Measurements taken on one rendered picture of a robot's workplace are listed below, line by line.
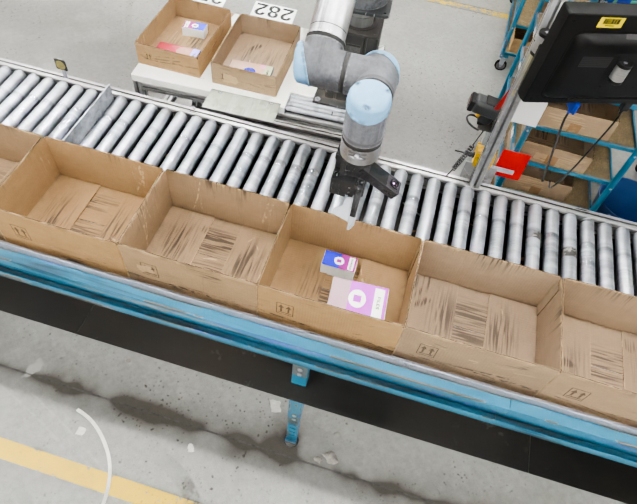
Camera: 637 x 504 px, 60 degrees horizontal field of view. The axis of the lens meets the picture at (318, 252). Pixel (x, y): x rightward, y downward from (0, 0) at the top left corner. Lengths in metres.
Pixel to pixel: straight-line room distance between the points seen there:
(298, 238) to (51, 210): 0.77
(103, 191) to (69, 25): 2.54
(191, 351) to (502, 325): 0.95
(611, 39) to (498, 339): 0.84
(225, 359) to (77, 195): 0.70
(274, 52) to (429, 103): 1.40
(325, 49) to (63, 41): 3.07
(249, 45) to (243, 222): 1.13
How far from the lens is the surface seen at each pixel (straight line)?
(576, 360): 1.72
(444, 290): 1.68
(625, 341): 1.83
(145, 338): 1.86
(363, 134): 1.17
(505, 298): 1.73
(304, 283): 1.61
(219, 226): 1.74
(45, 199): 1.92
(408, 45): 4.18
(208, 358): 1.80
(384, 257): 1.66
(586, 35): 1.66
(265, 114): 2.30
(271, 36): 2.70
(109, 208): 1.84
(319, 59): 1.26
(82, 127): 2.30
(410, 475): 2.38
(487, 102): 1.99
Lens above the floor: 2.25
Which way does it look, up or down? 54 degrees down
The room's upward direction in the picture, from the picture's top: 8 degrees clockwise
